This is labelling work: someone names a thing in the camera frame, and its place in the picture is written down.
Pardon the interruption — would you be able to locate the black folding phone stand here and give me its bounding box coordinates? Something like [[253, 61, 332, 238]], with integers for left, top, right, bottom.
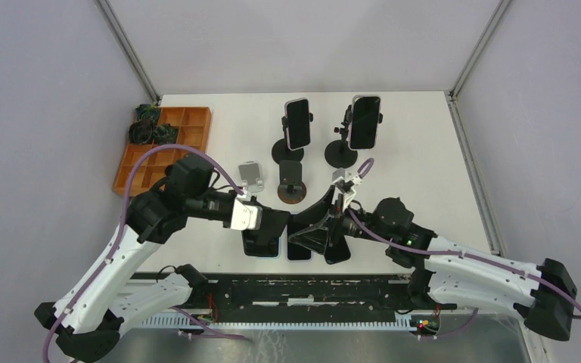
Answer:
[[241, 209, 291, 258]]

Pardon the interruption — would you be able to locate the green bundle at corner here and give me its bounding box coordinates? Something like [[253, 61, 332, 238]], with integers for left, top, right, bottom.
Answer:
[[135, 104, 161, 124]]

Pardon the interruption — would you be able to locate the lilac cased phone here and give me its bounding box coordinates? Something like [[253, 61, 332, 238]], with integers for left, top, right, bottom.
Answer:
[[286, 222, 312, 262]]

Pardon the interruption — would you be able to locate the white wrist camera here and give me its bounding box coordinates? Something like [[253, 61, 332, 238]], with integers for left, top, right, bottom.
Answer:
[[331, 168, 363, 203], [229, 194, 263, 231]]

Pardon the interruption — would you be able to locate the dark coiled cable bundle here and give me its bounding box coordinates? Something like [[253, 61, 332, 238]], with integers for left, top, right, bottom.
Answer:
[[129, 119, 154, 145]]

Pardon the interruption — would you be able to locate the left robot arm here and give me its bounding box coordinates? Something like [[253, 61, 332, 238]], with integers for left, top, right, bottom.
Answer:
[[35, 154, 291, 362]]

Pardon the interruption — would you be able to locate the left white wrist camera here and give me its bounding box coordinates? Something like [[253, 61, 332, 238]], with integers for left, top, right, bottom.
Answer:
[[229, 194, 263, 231]]

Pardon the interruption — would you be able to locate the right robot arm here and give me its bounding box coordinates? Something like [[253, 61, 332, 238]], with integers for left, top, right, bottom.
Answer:
[[287, 187, 581, 341]]

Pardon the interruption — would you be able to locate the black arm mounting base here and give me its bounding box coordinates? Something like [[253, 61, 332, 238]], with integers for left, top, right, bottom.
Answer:
[[180, 273, 439, 324]]

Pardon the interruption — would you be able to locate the brown round base stand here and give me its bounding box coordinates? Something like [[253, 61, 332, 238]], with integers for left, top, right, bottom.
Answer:
[[277, 160, 307, 204]]

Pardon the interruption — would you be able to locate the white cased phone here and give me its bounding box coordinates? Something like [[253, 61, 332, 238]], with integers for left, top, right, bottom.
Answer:
[[284, 98, 312, 150], [349, 95, 382, 150]]

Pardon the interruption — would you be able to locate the light blue cased phone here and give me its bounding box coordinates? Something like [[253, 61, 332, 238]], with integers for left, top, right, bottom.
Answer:
[[254, 237, 280, 259]]

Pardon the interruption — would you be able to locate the green patterned cable bundle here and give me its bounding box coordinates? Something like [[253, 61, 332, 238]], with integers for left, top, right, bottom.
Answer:
[[153, 123, 180, 145]]

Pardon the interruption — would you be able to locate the orange compartment tray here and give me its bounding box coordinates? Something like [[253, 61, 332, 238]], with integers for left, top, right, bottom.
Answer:
[[113, 107, 212, 197]]

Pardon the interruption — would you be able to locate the white slotted cable duct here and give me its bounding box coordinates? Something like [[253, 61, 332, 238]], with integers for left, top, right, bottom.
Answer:
[[138, 312, 438, 333]]

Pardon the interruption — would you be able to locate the silver white phone stand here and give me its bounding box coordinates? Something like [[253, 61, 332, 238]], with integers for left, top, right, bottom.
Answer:
[[238, 161, 265, 194]]

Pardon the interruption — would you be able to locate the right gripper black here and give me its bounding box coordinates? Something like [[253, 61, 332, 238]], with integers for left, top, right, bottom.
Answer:
[[289, 185, 393, 256]]

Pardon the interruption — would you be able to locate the black phone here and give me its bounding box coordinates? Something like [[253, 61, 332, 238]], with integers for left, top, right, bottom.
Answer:
[[323, 234, 351, 265]]

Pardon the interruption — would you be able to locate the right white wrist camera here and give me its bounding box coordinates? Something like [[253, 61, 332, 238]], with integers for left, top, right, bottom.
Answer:
[[331, 168, 363, 203]]

